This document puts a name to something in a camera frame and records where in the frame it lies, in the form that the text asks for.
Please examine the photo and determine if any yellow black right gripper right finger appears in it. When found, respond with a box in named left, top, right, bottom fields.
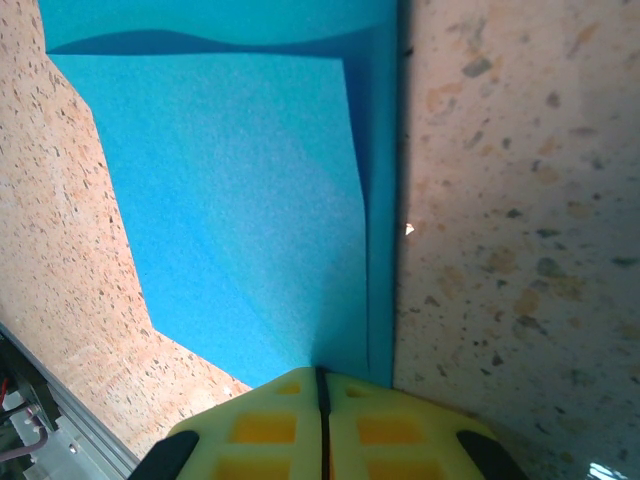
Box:
left=323, top=367, right=532, bottom=480

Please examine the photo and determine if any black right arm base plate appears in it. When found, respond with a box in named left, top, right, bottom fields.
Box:
left=0, top=339, right=51, bottom=416

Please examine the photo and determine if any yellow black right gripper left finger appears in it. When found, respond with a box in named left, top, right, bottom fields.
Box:
left=134, top=367, right=326, bottom=480

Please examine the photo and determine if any blue cloth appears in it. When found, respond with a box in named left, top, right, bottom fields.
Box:
left=39, top=0, right=401, bottom=389

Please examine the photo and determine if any aluminium frame beam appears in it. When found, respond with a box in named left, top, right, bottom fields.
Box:
left=0, top=322, right=141, bottom=480

